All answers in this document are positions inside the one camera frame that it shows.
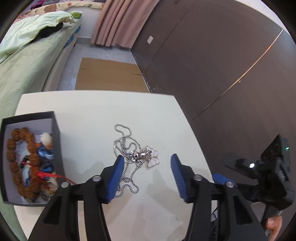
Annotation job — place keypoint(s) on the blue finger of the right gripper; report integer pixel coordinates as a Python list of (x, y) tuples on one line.
[(224, 180)]

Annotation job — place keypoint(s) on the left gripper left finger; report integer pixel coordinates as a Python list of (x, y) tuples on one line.
[(110, 180)]

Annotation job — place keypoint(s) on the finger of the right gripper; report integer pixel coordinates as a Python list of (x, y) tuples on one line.
[(231, 162)]

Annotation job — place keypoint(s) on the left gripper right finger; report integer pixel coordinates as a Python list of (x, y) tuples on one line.
[(183, 176)]

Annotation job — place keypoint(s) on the right hand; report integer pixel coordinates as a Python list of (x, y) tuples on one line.
[(274, 224)]

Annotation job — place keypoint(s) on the white table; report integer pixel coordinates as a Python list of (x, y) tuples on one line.
[(90, 122)]

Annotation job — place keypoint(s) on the black box white interior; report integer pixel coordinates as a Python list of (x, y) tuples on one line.
[(31, 159)]

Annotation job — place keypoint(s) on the dark brown wardrobe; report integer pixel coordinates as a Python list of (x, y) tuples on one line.
[(232, 71)]

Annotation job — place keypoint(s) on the flat brown cardboard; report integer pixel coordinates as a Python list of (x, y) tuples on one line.
[(98, 74)]

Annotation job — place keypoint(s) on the bed with green sheet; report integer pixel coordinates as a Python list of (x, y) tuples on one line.
[(36, 67)]

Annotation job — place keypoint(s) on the pink curtain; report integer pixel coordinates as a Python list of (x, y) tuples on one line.
[(121, 21)]

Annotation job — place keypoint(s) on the black cloth on bed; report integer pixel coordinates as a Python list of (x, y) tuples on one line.
[(47, 31)]

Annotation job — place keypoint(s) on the green toy on bed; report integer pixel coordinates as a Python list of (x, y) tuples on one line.
[(76, 14)]

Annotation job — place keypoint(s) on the light green duvet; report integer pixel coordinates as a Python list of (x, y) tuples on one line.
[(24, 31)]

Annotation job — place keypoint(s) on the floral patterned quilt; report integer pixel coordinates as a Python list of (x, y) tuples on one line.
[(60, 6)]

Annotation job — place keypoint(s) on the black tracking camera box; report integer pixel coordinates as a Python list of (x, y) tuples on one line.
[(276, 150)]

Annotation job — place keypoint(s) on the white wall switch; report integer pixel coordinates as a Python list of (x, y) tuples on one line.
[(149, 40)]

